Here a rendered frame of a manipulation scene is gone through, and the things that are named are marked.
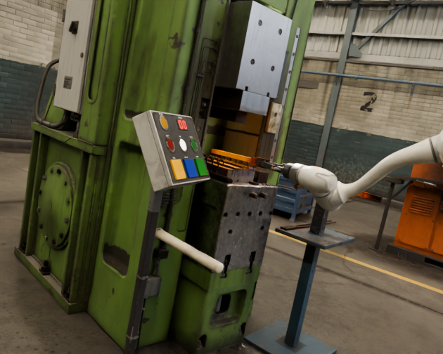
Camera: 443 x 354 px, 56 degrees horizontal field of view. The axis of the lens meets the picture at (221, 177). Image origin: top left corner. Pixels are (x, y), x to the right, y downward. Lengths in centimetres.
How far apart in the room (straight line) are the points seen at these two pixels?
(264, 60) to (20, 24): 621
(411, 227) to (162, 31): 405
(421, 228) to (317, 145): 517
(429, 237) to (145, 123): 437
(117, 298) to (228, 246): 63
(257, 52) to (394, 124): 773
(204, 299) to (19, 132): 631
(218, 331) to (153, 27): 160
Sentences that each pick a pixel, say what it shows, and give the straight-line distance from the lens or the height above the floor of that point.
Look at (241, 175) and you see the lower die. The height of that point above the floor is 95.
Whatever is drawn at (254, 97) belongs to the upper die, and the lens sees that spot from 209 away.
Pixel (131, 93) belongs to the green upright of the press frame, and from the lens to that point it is 227.
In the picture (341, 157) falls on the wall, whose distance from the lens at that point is 993.
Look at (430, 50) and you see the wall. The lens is 992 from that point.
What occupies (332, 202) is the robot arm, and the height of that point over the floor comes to 94.
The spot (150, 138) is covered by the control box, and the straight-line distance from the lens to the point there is 151.
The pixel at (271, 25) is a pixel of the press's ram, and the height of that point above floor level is 169.
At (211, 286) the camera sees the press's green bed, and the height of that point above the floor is 40.
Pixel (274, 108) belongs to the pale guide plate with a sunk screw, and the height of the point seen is 132.
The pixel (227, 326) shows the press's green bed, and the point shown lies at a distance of 239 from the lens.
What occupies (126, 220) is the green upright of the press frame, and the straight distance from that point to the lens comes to 228.
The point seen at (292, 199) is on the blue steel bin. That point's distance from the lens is 583.
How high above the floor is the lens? 123
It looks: 8 degrees down
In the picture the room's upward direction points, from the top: 11 degrees clockwise
